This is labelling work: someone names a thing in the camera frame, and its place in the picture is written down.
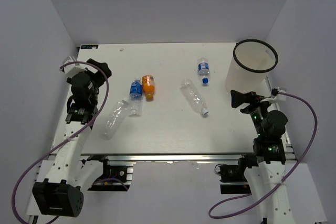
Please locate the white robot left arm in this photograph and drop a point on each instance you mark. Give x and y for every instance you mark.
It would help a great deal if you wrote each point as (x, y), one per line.
(61, 191)

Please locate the clear bottle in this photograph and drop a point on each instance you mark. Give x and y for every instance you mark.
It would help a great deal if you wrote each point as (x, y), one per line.
(194, 98)
(116, 117)

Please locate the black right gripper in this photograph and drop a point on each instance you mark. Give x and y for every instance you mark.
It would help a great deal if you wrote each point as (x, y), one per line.
(238, 98)

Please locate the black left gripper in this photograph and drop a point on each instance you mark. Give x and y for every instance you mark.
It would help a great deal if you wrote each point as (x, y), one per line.
(102, 65)

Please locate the orange juice bottle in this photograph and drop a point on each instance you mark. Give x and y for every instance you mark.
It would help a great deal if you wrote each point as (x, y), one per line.
(148, 87)

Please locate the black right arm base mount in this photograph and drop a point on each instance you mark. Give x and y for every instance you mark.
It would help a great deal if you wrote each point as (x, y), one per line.
(232, 180)

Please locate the white bin with black rim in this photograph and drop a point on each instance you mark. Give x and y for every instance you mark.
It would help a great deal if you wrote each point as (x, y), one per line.
(251, 63)

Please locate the black XDOF table label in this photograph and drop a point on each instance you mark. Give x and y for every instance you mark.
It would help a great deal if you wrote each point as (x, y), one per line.
(89, 46)

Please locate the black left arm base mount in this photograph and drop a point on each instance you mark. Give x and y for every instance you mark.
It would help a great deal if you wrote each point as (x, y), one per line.
(114, 177)

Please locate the blue label Pocari bottle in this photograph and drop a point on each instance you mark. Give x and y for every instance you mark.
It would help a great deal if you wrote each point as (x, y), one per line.
(135, 97)

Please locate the small blue label water bottle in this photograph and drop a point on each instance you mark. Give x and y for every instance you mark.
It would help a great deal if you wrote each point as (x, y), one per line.
(203, 71)

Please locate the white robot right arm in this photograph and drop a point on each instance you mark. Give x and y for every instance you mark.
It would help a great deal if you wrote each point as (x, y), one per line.
(265, 168)

